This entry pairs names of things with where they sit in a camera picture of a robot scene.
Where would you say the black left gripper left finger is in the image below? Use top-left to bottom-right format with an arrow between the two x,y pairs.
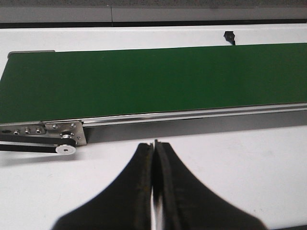
53,143 -> 154,230

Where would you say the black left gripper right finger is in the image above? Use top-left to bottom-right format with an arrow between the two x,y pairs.
153,141 -> 266,230

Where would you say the silver belt pulley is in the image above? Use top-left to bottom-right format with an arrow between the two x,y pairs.
55,144 -> 76,155

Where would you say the black timing belt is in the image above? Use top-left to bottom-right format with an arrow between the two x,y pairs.
0,135 -> 76,154

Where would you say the green conveyor belt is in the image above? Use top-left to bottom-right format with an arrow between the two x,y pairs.
0,43 -> 307,123

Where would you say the left steel table top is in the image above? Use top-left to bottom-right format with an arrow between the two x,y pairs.
0,0 -> 307,9

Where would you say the steel motor side bracket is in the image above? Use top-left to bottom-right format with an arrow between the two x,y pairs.
0,120 -> 87,146

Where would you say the aluminium conveyor side rail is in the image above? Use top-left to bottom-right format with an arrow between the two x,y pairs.
81,103 -> 307,127

